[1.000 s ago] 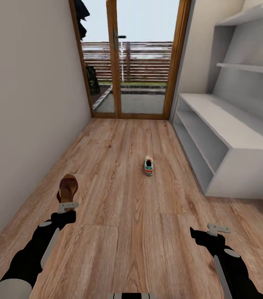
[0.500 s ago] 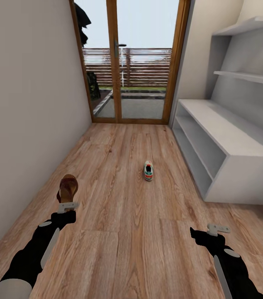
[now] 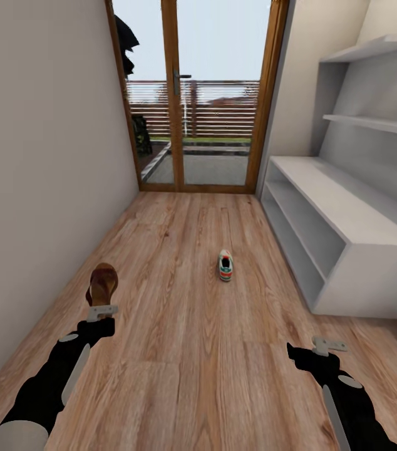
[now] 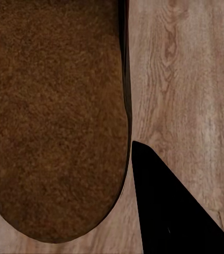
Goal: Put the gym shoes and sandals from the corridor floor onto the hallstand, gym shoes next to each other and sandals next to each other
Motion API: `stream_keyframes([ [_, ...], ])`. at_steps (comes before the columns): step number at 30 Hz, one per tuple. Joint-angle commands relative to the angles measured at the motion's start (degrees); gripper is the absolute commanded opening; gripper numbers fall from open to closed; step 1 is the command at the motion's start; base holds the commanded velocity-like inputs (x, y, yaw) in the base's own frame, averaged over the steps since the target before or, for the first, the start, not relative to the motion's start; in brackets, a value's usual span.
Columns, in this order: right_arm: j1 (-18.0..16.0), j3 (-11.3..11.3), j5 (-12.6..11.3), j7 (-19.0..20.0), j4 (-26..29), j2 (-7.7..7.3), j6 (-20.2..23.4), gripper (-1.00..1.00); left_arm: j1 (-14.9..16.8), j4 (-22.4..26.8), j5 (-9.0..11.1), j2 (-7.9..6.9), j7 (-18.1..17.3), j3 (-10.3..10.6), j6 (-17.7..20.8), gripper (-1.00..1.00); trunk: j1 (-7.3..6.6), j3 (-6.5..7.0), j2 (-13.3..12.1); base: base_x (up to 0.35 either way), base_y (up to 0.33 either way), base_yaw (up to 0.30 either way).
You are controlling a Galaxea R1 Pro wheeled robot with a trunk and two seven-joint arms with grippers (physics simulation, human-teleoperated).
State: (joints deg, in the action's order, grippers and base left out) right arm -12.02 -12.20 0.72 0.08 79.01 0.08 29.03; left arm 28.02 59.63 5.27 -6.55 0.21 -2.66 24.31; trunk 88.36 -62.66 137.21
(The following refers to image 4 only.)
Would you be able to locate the sandal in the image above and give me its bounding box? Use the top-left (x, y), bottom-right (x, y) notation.
top-left (0, 0), bottom-right (132, 244)

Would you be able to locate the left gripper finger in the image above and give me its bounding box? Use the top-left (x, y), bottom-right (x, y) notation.
top-left (131, 141), bottom-right (224, 254)

